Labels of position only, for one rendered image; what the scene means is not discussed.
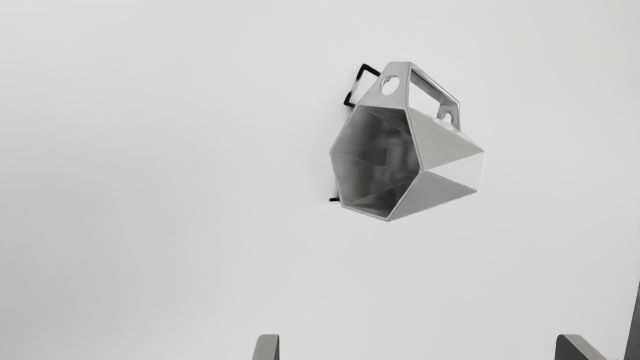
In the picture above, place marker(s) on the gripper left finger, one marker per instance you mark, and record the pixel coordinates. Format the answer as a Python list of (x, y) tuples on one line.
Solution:
[(267, 348)]

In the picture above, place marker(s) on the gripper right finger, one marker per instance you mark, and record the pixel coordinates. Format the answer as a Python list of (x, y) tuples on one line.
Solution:
[(575, 349)]

